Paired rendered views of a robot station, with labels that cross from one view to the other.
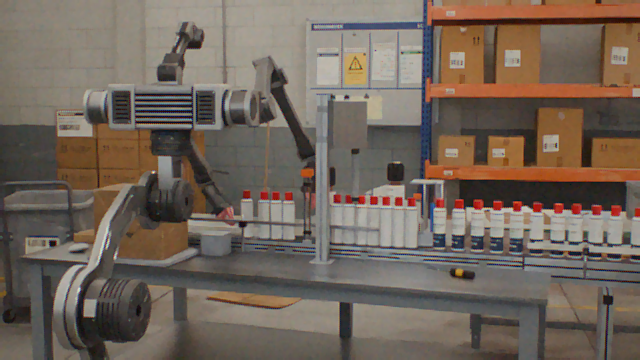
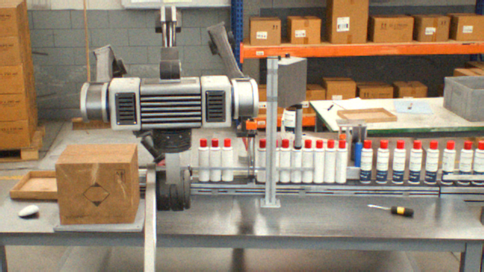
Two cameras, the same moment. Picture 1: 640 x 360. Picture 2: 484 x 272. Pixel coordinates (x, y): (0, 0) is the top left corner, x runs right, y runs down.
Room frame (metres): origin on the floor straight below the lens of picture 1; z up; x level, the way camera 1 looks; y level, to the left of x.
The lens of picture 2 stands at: (0.51, 0.86, 1.99)
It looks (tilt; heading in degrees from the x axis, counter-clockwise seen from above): 18 degrees down; 344
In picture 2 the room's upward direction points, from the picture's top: straight up
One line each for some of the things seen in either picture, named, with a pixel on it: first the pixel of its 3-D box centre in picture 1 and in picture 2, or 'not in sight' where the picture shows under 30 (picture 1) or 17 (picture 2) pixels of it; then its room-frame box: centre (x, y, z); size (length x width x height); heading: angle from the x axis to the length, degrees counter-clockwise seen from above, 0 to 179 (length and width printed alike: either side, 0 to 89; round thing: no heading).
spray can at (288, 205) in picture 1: (288, 216); (227, 159); (3.21, 0.14, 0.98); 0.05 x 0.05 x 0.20
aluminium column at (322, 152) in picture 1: (322, 178); (271, 132); (3.01, -0.01, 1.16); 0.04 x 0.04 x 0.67; 72
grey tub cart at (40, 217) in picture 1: (51, 243); not in sight; (5.21, 1.88, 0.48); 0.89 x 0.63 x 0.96; 8
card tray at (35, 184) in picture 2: (118, 235); (51, 184); (3.47, 0.94, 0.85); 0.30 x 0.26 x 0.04; 72
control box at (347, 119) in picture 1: (343, 124); (286, 81); (3.04, -0.09, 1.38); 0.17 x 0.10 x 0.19; 127
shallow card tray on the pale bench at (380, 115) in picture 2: (518, 217); (366, 115); (4.24, -1.12, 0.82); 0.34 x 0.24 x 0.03; 85
